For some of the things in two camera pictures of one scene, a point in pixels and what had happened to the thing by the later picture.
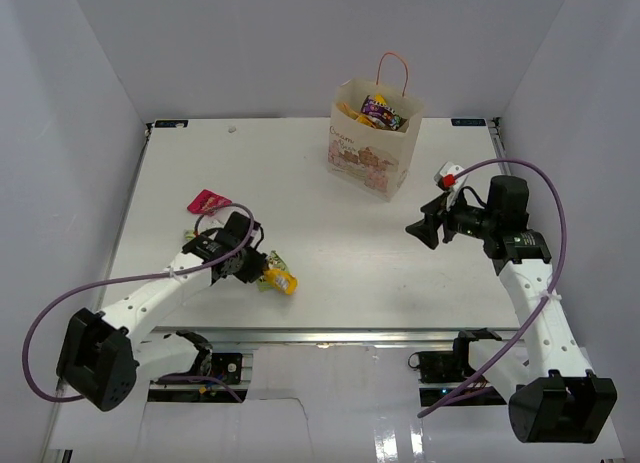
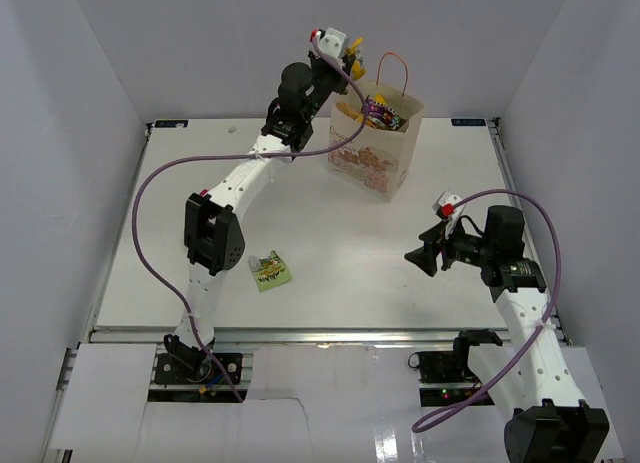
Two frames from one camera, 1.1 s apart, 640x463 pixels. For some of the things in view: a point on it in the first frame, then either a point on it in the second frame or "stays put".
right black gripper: (427, 229) -> (426, 257)
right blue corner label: (468, 122) stays put
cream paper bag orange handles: (373, 130) stays put
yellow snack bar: (282, 280) -> (358, 69)
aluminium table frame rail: (325, 338) stays put
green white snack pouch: (275, 261) stays put
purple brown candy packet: (380, 113) stays put
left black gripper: (253, 271) -> (341, 80)
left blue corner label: (170, 123) stays put
